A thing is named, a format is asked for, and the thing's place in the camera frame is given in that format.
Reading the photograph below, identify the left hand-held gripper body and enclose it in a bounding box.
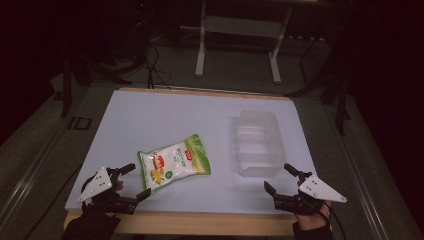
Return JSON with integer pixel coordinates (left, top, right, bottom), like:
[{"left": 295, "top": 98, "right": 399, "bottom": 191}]
[{"left": 77, "top": 166, "right": 139, "bottom": 216}]

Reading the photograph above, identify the black metal stand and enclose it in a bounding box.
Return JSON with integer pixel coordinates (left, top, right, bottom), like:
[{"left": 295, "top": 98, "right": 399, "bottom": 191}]
[
  {"left": 285, "top": 33, "right": 352, "bottom": 136},
  {"left": 59, "top": 56, "right": 134, "bottom": 118}
]

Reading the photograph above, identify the white metal stand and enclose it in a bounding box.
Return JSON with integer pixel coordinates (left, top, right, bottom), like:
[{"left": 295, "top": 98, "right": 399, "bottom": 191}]
[{"left": 194, "top": 0, "right": 295, "bottom": 85}]

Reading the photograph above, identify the metal floor rail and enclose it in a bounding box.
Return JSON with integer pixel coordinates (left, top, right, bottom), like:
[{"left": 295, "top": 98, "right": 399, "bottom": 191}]
[
  {"left": 0, "top": 123, "right": 68, "bottom": 231},
  {"left": 324, "top": 99, "right": 392, "bottom": 240}
]

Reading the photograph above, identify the person's left hand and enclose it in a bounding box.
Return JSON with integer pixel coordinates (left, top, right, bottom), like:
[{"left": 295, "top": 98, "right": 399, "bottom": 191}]
[{"left": 81, "top": 179, "right": 125, "bottom": 218}]

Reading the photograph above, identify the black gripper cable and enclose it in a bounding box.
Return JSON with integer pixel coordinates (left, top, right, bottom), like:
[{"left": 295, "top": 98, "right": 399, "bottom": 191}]
[{"left": 321, "top": 201, "right": 348, "bottom": 240}]

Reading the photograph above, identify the black floor frame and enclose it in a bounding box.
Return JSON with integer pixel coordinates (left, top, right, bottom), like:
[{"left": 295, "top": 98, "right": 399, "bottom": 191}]
[{"left": 67, "top": 116, "right": 93, "bottom": 131}]

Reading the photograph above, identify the person's right hand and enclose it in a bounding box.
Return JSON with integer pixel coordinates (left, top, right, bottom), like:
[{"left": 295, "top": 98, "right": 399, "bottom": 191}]
[{"left": 294, "top": 200, "right": 333, "bottom": 232}]

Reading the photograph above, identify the white table mat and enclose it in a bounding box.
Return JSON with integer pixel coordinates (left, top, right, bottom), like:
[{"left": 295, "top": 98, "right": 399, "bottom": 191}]
[{"left": 64, "top": 89, "right": 318, "bottom": 215}]

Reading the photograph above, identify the clear plastic container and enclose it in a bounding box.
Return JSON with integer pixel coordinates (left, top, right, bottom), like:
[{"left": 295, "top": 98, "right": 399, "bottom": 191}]
[{"left": 232, "top": 109, "right": 287, "bottom": 178}]

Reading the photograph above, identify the green and white snack packet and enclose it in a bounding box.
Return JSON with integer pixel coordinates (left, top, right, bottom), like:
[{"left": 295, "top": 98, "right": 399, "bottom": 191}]
[{"left": 136, "top": 133, "right": 212, "bottom": 192}]

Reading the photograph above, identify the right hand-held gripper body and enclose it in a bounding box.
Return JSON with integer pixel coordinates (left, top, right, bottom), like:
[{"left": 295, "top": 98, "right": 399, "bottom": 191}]
[{"left": 272, "top": 170, "right": 348, "bottom": 216}]

